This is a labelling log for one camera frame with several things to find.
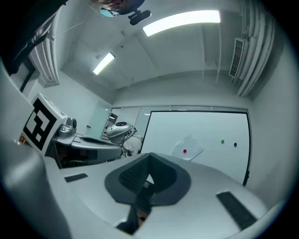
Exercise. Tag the white air conditioner vent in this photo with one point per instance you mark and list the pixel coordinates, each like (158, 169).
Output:
(236, 58)

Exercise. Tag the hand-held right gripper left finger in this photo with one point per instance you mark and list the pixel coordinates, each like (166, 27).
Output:
(93, 186)

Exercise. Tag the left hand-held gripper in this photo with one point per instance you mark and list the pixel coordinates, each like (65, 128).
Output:
(40, 121)

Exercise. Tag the teal face mask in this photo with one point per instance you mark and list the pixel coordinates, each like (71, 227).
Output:
(107, 12)

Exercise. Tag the black-framed whiteboard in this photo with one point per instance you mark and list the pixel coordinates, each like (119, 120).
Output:
(205, 126)

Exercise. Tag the glass partition wall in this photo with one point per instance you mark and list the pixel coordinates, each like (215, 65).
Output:
(130, 115)

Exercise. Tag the long ceiling light panel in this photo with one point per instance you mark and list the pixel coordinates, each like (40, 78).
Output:
(182, 21)

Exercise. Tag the frosted glass door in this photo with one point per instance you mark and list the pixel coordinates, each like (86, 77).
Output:
(98, 121)

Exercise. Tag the white sheet of paper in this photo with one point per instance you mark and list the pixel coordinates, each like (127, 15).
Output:
(188, 145)

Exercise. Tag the white ceiling pipe bundle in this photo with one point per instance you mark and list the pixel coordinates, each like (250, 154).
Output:
(257, 46)
(45, 60)

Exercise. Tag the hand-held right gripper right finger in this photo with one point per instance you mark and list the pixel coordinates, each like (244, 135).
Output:
(201, 186)

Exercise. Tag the short ceiling light panel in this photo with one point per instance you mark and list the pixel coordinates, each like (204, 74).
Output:
(104, 63)

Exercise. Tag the black head camera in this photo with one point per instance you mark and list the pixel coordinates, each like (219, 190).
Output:
(139, 16)

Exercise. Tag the person's black top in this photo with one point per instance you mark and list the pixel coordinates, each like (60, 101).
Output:
(25, 25)

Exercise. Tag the person's head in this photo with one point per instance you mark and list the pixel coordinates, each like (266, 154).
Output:
(116, 5)

